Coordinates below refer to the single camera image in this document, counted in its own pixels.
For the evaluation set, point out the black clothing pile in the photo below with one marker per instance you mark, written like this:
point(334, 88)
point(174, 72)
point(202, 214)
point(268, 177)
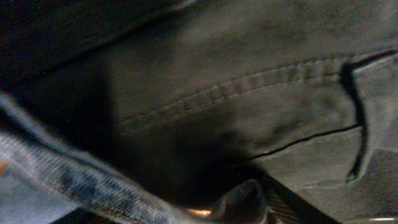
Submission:
point(196, 101)

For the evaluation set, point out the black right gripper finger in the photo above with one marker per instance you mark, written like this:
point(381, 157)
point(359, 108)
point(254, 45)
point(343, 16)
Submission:
point(290, 207)

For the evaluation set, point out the blue denim jeans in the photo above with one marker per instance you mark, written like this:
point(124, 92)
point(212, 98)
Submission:
point(60, 168)

